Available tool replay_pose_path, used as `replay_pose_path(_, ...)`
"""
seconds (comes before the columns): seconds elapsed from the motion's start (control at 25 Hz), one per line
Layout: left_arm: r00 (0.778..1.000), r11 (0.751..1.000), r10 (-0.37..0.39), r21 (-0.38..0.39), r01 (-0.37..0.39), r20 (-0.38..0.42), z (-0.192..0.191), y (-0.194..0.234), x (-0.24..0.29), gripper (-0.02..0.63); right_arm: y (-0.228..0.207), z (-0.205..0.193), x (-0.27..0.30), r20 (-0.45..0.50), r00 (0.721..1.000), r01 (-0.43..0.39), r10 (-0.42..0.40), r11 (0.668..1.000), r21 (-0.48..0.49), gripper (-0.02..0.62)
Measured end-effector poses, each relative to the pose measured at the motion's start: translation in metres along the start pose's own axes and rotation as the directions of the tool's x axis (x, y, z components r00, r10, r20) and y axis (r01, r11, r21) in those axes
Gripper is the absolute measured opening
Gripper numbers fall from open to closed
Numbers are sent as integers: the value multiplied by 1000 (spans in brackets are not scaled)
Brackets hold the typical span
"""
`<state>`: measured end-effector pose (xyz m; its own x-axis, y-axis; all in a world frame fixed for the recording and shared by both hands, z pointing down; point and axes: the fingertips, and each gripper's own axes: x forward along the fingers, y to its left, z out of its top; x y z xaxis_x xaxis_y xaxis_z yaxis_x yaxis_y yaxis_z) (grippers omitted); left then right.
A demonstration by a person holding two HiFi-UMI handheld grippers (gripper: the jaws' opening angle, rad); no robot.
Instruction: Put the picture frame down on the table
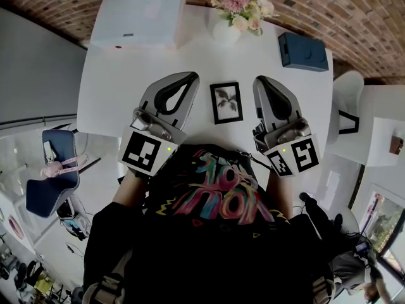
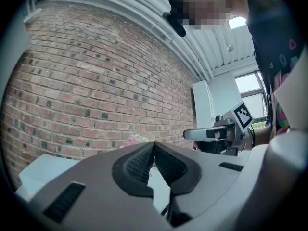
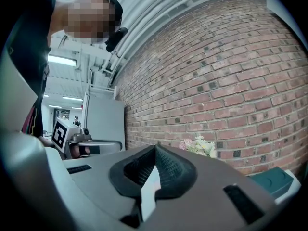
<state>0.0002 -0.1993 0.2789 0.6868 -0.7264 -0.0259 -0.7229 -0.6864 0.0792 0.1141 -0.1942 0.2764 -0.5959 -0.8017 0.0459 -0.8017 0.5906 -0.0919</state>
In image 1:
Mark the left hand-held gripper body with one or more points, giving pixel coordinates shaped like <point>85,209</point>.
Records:
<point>142,149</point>

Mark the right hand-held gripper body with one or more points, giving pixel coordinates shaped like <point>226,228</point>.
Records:
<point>299,154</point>

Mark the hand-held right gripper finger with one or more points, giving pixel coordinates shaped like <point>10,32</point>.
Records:
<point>292,101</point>
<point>259,100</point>

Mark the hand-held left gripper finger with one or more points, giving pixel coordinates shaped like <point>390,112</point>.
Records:
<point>190,103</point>
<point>152,90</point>

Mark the black picture frame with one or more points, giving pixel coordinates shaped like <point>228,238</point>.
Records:
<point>226,116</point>

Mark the person's left forearm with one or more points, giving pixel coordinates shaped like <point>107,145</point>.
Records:
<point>128,188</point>

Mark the person's right forearm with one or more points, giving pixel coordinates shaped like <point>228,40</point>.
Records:
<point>280,195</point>

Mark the dark blue box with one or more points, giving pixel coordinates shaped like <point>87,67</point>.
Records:
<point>305,52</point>

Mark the white chair with black legs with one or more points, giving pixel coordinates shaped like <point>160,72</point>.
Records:
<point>346,90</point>

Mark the white round vase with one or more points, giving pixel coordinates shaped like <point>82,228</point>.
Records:
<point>225,32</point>

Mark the large white box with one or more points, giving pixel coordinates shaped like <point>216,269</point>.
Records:
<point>139,14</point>

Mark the white side table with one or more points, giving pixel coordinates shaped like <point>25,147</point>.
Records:
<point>379,106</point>

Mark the white handheld device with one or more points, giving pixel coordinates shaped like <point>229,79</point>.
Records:
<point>50,152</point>

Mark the pink and cream flower bouquet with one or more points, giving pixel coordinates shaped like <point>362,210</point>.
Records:
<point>245,8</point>

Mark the small brown box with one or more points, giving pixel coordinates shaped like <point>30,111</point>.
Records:
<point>396,145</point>

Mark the dark blue chair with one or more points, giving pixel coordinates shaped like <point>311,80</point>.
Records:
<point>47,195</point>

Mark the window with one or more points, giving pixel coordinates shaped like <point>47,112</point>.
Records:
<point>387,226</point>

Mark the person's black printed shirt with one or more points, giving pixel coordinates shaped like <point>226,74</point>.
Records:
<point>215,249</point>

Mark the pink round object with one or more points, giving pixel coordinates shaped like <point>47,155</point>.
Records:
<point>15,227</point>

